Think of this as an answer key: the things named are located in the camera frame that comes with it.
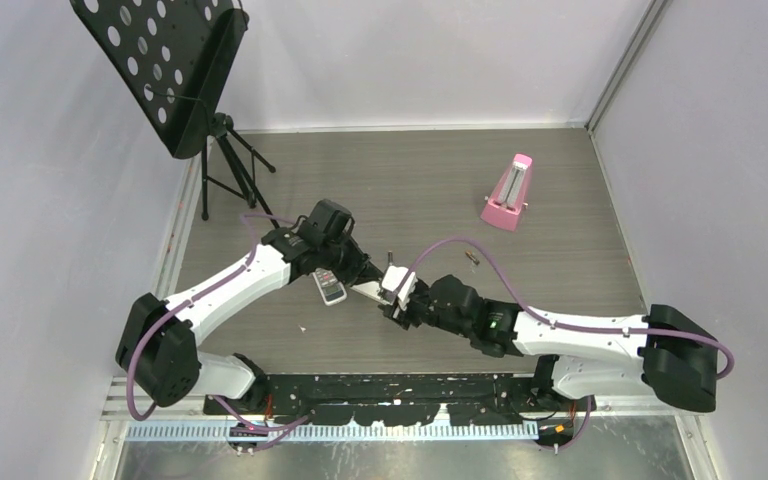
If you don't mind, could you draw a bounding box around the black perforated music stand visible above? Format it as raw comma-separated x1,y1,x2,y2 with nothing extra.
71,0,276,222

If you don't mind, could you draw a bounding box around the long white remote control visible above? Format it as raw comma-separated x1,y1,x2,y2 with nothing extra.
350,281,391,305

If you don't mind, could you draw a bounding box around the purple cable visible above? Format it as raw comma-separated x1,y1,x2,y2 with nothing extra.
400,237,735,381
125,211,299,423

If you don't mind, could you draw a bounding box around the pink metronome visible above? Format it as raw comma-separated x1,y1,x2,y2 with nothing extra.
479,153,533,232

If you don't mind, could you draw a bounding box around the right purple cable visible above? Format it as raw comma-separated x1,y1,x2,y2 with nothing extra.
400,237,735,381

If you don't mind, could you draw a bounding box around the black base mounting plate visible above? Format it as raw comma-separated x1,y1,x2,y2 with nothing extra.
203,373,592,426

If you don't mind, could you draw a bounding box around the small white remote control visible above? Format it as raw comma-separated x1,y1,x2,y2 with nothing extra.
313,268,348,306

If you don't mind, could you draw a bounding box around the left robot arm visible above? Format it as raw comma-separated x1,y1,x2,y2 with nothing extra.
115,199,384,419

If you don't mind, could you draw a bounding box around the orange battery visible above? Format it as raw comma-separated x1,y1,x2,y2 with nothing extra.
465,250,481,266

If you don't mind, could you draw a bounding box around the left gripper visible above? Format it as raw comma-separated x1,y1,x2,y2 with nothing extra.
320,230,384,288

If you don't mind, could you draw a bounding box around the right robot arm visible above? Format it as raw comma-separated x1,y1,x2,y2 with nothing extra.
380,267,718,413

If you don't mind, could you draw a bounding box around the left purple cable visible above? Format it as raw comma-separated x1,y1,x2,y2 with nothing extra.
125,211,299,423

